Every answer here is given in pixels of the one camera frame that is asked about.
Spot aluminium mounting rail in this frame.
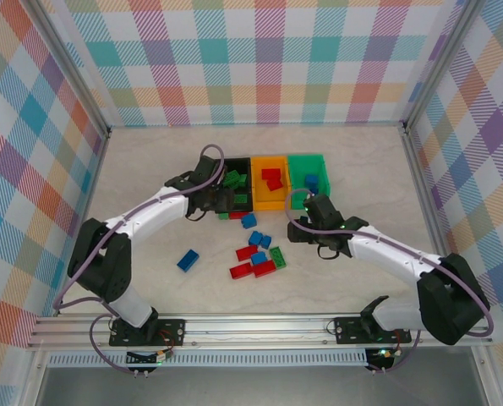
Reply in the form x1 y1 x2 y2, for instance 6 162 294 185
26 312 495 351

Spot aluminium side rail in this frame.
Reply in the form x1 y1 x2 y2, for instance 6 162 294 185
402 126 495 339
52 126 112 316

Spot orange plastic bin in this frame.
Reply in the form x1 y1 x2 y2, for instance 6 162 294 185
249 155 293 211

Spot large blue lego brick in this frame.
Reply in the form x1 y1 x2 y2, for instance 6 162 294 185
176 249 200 273

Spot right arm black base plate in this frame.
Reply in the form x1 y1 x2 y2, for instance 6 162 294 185
333 315 413 344

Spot black plastic bin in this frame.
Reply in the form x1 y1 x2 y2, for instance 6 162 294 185
216 156 254 212

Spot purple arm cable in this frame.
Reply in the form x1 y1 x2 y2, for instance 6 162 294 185
52 143 227 377
285 189 495 376

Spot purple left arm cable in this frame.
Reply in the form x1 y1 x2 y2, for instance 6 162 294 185
52 143 227 377

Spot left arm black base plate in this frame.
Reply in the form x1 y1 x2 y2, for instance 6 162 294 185
108 317 187 348

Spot white slotted cable duct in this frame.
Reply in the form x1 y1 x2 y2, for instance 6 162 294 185
47 348 369 368

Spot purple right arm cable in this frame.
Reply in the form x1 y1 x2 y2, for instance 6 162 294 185
285 189 495 376

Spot small electronics board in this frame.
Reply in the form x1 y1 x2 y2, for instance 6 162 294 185
126 348 176 367
367 347 404 365

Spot green plastic bin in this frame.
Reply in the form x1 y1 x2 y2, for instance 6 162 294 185
287 152 332 211

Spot aluminium frame post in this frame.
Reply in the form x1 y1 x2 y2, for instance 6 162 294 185
25 0 112 139
402 0 489 134

